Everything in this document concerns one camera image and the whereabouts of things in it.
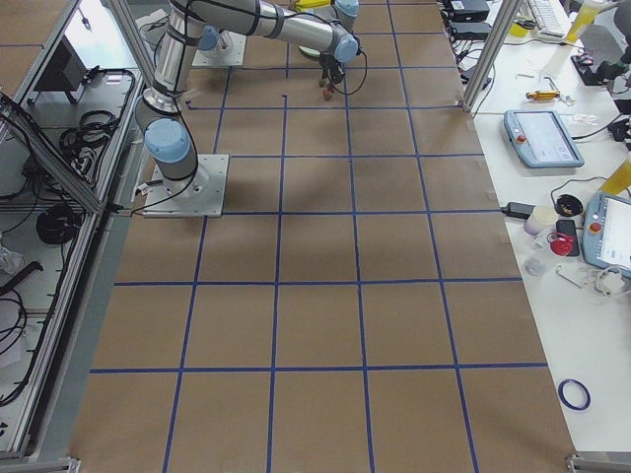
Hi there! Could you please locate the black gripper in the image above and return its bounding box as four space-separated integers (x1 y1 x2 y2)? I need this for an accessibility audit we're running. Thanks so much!
319 53 345 82

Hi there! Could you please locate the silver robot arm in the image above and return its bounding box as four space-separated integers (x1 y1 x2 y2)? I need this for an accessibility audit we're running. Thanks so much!
135 1 360 196
197 25 233 59

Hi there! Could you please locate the light green plate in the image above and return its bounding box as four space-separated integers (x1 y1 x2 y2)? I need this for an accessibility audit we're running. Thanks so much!
298 45 320 59

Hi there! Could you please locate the grey teach pendant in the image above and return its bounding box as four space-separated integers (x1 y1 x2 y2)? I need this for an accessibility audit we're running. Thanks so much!
582 192 630 279
503 109 585 169

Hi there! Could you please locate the black power adapter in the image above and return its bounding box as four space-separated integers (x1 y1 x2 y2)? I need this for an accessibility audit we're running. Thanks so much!
501 201 535 221

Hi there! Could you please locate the blue tape roll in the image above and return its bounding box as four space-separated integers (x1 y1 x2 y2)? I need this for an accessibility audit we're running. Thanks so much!
557 378 592 412

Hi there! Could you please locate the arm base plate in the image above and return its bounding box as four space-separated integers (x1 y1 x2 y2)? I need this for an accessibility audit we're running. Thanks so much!
192 31 246 68
141 154 230 218

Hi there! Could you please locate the aluminium frame post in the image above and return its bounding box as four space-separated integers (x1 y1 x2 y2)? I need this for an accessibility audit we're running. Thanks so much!
461 0 523 112

